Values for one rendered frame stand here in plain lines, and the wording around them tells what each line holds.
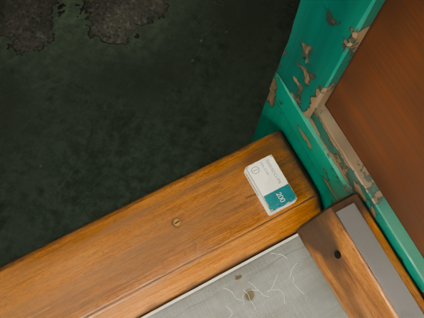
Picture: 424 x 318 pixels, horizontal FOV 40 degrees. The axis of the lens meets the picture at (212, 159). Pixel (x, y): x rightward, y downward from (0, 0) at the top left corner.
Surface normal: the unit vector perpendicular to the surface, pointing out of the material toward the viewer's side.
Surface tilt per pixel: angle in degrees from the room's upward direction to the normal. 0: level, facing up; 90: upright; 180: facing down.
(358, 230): 0
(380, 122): 90
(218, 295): 0
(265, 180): 0
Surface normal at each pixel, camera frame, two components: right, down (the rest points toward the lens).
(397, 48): -0.88, 0.44
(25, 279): 0.06, -0.33
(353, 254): -0.78, 0.27
